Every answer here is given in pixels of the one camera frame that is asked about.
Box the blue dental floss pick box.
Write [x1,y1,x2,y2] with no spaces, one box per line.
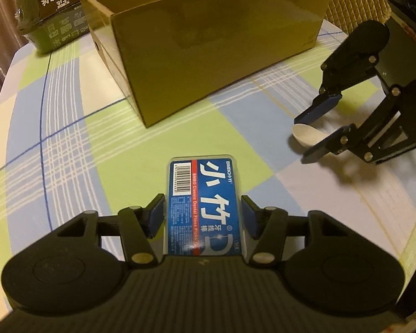
[164,155,246,256]

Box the plaid tablecloth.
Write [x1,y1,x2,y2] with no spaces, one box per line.
[0,19,416,309]

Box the brown cardboard box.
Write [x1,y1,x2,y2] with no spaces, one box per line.
[80,0,329,126]

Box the black Honglu food container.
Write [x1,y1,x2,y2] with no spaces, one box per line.
[16,0,88,54]

